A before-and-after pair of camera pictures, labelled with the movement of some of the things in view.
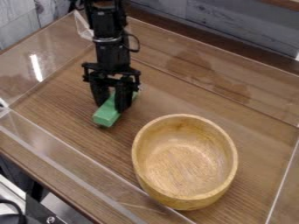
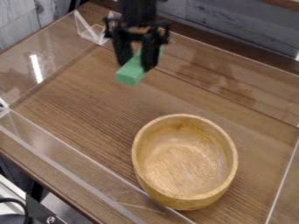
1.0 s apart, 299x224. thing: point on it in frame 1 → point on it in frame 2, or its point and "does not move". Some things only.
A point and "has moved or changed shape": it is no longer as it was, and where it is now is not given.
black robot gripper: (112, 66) → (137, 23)
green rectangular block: (106, 114) has moved or changed shape
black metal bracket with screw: (38, 213) does not move
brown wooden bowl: (184, 160) does not move
